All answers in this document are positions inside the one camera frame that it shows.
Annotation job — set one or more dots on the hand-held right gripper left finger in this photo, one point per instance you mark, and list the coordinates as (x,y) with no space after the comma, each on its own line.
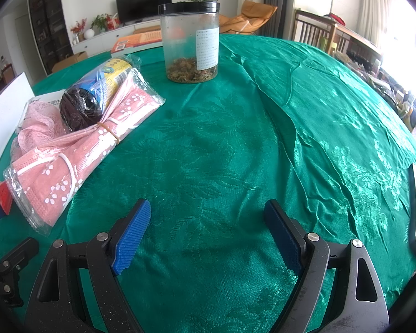
(131,236)

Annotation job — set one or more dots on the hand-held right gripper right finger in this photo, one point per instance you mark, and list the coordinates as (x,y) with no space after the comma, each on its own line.
(282,236)

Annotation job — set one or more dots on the pink mesh bath sponge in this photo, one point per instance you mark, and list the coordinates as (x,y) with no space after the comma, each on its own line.
(38,121)

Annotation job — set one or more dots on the red packet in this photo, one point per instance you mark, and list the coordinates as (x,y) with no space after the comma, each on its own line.
(2,197)

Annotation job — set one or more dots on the pink floral face mask pack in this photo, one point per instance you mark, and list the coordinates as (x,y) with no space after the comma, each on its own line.
(52,187)

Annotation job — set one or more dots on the yellow rubber band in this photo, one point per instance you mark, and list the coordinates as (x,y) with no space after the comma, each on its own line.
(111,133)

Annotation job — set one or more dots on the white box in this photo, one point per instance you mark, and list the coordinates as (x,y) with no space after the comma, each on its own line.
(3,111)

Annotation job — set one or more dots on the green tablecloth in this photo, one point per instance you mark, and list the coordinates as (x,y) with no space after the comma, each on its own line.
(211,145)

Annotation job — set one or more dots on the white wipes packet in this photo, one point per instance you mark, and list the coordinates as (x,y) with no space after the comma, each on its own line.
(48,99)

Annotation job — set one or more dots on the dark brown roll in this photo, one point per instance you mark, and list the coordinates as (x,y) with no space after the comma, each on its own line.
(78,109)

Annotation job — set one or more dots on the blue yellow wrapped roll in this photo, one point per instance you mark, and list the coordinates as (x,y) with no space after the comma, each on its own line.
(107,79)

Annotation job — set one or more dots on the cardboard box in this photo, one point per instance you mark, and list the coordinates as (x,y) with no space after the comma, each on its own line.
(69,63)

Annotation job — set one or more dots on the pile of clutter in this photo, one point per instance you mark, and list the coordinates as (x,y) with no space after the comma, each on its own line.
(384,79)

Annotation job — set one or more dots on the orange book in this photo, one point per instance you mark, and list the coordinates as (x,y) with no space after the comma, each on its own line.
(138,40)

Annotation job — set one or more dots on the white television cabinet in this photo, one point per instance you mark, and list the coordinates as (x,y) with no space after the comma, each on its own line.
(100,40)

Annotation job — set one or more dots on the dark bookshelf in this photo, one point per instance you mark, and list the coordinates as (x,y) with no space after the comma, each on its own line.
(48,24)

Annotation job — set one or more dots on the clear jar with black lid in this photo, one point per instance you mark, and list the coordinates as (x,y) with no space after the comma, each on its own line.
(189,41)

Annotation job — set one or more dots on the white round vase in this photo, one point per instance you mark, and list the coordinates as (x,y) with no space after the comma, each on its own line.
(89,34)

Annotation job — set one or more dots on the red flower plant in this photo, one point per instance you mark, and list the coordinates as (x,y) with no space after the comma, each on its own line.
(78,27)

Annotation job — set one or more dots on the dark wooden bench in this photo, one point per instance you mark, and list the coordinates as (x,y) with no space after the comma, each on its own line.
(332,31)

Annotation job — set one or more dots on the red box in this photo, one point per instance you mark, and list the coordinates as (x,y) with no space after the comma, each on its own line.
(113,22)

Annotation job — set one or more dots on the green red potted plant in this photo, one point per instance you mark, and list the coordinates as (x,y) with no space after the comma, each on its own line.
(100,22)

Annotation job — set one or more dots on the orange lounge chair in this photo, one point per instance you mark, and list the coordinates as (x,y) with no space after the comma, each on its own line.
(253,12)

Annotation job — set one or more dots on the black television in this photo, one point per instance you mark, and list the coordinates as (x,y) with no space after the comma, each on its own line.
(144,5)

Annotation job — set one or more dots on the grey curtain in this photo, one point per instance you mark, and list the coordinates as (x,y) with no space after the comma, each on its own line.
(277,3)

